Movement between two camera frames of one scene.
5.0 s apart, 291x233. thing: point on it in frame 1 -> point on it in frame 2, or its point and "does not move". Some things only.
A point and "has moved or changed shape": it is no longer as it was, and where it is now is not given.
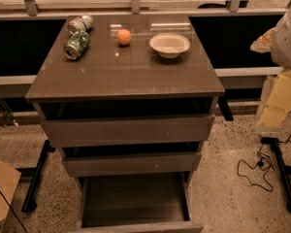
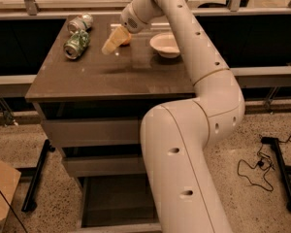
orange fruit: [123, 36] has moved or changed shape
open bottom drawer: [137, 203] does not move
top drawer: [76, 132] does not move
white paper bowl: [170, 46] does not move
